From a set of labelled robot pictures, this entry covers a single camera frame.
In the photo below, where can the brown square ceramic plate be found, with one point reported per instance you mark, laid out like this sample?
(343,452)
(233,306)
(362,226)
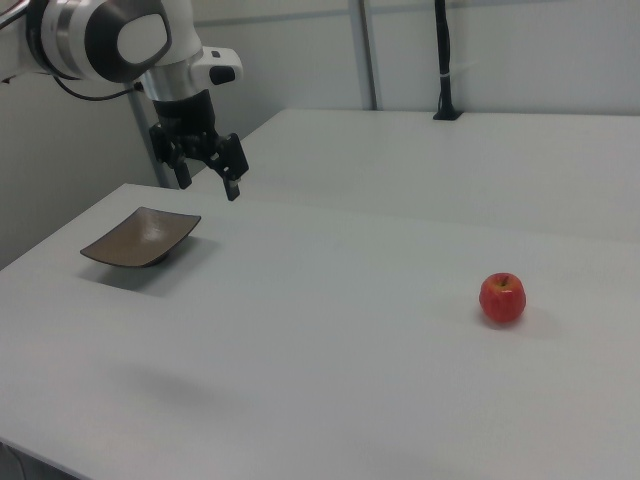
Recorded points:
(142,237)

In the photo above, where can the red apple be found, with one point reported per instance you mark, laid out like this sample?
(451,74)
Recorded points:
(502,299)

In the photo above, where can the black pole with base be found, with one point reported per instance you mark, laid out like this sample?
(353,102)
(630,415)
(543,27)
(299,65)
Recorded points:
(443,50)

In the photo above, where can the grey metal frame post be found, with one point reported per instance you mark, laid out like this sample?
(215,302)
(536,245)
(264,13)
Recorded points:
(147,150)
(366,50)

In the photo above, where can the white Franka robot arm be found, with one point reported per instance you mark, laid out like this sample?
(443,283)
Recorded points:
(75,40)

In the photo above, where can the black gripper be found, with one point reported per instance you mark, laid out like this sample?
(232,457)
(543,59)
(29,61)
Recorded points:
(185,117)

